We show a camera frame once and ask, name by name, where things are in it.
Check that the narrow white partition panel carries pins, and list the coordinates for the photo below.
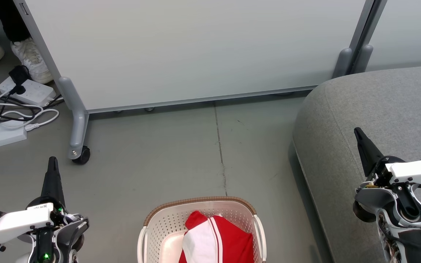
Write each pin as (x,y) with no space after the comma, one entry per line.
(408,33)

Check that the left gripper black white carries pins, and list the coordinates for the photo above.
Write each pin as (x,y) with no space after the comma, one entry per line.
(13,223)

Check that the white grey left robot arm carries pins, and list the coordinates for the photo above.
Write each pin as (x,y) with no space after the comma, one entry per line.
(72,233)

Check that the red and white garment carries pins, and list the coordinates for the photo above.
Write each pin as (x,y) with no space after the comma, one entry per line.
(228,241)

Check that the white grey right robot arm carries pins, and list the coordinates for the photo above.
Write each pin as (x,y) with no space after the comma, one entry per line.
(373,197)

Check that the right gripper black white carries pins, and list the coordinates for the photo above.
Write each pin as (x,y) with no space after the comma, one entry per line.
(411,171)

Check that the black plug adapter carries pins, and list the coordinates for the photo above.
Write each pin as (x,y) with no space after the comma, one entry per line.
(18,76)

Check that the black caster wheel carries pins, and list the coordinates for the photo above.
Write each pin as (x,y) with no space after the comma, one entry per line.
(82,155)

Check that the person leg black trousers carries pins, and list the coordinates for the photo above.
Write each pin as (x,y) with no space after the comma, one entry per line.
(11,20)

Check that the large white partition panel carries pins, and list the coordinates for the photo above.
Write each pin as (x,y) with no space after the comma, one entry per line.
(196,54)

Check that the white power strip with plugs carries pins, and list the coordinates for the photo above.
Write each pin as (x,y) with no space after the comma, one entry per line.
(35,91)

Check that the white perforated laundry basket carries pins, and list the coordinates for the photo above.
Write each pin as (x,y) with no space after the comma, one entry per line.
(166,223)

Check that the grey fabric sofa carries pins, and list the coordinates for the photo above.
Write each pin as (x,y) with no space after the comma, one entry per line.
(342,146)

